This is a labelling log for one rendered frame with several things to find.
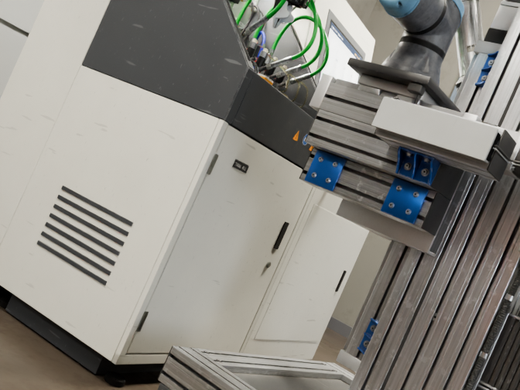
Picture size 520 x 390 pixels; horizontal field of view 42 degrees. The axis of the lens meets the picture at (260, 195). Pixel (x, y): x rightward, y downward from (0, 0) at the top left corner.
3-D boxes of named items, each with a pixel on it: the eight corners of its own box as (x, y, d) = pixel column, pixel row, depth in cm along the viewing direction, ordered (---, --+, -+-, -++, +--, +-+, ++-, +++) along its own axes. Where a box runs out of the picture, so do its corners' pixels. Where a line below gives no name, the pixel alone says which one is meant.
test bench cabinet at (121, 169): (104, 388, 181) (224, 120, 181) (-24, 296, 210) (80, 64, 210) (230, 379, 242) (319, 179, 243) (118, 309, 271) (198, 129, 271)
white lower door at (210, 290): (127, 354, 183) (230, 124, 184) (121, 350, 184) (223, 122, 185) (240, 354, 240) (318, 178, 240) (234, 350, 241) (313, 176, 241)
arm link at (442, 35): (453, 62, 166) (476, 11, 166) (431, 37, 156) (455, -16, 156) (412, 53, 174) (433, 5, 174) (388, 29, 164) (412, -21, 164)
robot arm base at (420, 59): (444, 102, 167) (460, 66, 167) (422, 79, 155) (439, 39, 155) (391, 88, 176) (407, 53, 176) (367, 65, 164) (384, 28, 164)
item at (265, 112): (231, 124, 185) (255, 71, 185) (219, 120, 187) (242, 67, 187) (316, 176, 239) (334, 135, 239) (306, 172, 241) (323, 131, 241)
